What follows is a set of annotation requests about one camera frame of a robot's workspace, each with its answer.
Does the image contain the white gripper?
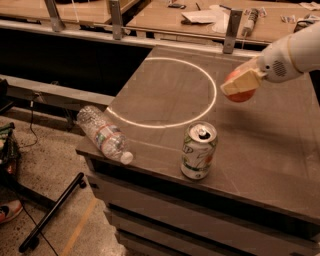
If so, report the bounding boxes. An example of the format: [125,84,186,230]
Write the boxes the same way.
[220,34,303,96]

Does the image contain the red apple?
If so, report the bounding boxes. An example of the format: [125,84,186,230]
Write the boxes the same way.
[225,70,256,103]

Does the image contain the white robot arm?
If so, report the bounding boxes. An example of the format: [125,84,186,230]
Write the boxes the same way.
[220,22,320,102]

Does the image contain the white green 7up can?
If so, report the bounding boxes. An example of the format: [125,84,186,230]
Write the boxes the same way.
[180,121,218,180]

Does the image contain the white tube on table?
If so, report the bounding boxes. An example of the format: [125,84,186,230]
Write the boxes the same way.
[242,8,259,36]

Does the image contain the white paper sheets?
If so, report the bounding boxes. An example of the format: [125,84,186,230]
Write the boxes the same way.
[182,5,230,34]

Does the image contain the black tape roll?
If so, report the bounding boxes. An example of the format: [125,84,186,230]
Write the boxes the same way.
[293,20,315,33]

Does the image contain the clear plastic water bottle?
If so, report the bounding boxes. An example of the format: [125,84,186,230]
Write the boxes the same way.
[77,105,134,165]

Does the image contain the grey drawer cabinet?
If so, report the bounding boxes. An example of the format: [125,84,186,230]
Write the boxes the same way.
[87,156,319,256]

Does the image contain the dark bag on floor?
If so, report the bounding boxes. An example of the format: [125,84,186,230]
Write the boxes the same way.
[0,122,21,175]

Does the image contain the black metal stand bar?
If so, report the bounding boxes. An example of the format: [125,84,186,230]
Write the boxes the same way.
[19,172,86,253]

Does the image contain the red white shoe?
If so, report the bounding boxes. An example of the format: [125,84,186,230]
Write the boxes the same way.
[0,200,23,224]

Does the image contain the metal bracket post right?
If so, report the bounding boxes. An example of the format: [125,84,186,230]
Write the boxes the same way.
[223,9,242,54]

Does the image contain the metal bracket post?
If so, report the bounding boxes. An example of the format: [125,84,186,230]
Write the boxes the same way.
[109,0,123,40]
[223,9,242,54]
[44,0,65,32]

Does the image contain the metal bracket post middle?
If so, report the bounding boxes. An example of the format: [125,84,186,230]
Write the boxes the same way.
[109,0,123,40]

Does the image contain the metal bracket post left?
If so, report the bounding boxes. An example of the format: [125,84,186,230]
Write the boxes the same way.
[44,0,65,32]

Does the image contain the black cable on floor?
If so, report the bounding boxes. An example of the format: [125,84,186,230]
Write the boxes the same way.
[19,99,40,149]

